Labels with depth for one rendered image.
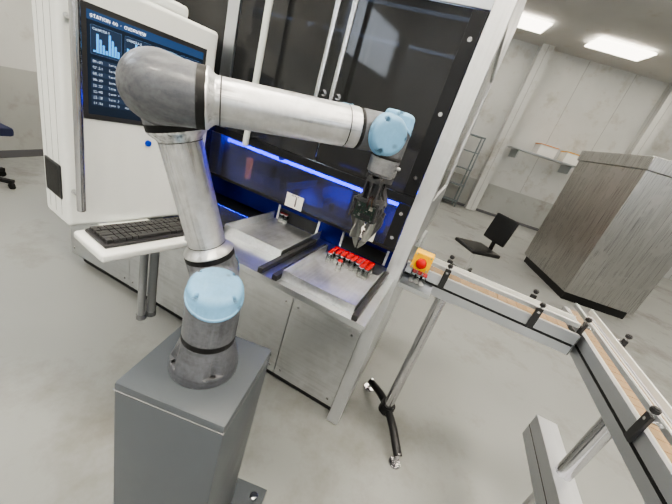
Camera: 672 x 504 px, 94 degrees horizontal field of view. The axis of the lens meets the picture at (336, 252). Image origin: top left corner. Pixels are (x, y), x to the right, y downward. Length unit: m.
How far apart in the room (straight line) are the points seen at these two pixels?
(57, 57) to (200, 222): 0.71
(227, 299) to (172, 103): 0.36
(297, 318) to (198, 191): 0.97
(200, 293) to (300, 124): 0.37
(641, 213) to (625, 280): 0.92
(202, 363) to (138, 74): 0.54
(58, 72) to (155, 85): 0.74
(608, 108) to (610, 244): 6.83
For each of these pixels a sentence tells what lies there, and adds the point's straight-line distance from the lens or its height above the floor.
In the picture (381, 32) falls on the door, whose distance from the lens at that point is 1.30.
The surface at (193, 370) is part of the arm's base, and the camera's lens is 0.77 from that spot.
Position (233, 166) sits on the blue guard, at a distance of 1.54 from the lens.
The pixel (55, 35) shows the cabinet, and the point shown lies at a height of 1.37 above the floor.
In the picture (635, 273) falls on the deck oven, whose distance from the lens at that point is 5.77.
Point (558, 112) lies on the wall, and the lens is 11.28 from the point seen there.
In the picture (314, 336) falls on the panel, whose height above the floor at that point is 0.43.
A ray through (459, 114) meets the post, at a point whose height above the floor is 1.52.
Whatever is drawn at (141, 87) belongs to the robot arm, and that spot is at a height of 1.35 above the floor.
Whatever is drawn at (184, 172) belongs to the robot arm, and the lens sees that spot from 0.71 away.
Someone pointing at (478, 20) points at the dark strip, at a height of 1.77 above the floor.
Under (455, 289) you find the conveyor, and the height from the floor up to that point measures 0.91.
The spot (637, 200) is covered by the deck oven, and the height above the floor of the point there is 1.53.
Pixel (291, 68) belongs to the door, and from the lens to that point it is 1.41.
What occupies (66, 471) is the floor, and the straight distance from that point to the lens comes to 1.68.
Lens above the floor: 1.40
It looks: 23 degrees down
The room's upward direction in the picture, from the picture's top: 18 degrees clockwise
